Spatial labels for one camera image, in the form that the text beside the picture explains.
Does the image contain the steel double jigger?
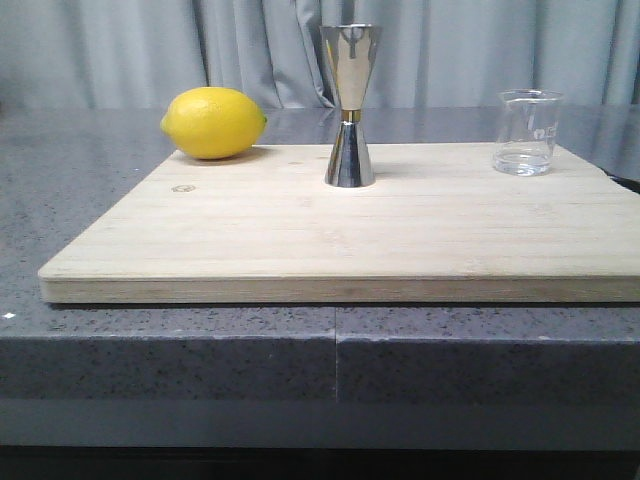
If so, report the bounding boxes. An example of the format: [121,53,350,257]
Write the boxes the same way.
[320,23,382,188]

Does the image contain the clear glass beaker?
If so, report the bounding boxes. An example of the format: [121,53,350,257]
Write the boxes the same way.
[492,89,564,177]

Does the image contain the light wooden cutting board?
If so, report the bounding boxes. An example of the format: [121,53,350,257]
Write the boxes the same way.
[39,143,639,303]

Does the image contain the yellow lemon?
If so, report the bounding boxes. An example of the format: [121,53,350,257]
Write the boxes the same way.
[160,87,267,160]

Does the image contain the grey curtain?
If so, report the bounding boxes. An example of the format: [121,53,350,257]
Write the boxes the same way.
[1,1,639,109]

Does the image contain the black metal board handle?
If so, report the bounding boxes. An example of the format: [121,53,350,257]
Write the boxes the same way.
[602,167,640,195]

